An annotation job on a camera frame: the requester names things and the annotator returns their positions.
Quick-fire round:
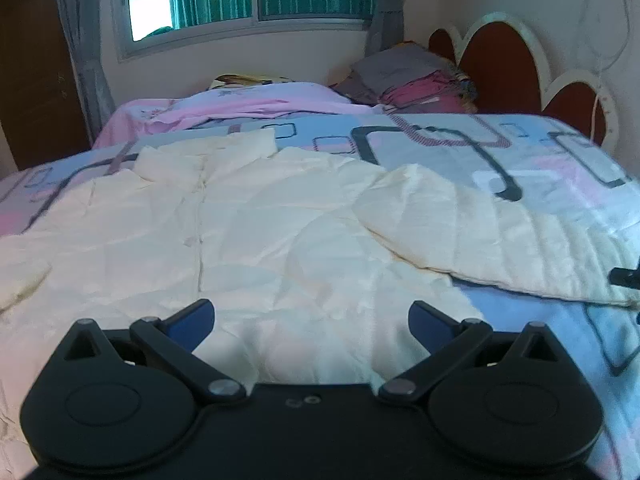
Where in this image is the cream quilted jacket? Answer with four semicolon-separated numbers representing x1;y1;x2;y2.
1;129;639;479

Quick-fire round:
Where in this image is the stack of folded clothes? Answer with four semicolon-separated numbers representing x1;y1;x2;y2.
331;42;476;114

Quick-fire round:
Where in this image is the patterned blue pink bedsheet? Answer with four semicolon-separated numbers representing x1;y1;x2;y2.
9;114;639;479

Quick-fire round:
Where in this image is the pink lilac blanket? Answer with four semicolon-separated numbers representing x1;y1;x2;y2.
92;82;376;150

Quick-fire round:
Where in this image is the red white heart headboard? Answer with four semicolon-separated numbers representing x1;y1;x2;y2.
427;12;620;154

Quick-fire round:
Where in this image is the yellow patterned pillow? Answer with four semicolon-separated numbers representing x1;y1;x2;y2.
208;74;291;90

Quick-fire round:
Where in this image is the dark brown wooden door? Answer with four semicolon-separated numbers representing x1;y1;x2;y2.
1;0;89;169

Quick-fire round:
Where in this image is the grey right curtain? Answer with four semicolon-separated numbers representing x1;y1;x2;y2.
364;0;406;56

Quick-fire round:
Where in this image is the grey curtain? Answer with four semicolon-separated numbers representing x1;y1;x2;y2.
56;0;115;144
364;0;406;56

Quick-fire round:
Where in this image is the grey left curtain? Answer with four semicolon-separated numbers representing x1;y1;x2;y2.
56;0;115;144

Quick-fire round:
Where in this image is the white hanging cable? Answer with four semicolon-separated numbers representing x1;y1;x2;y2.
569;0;634;146

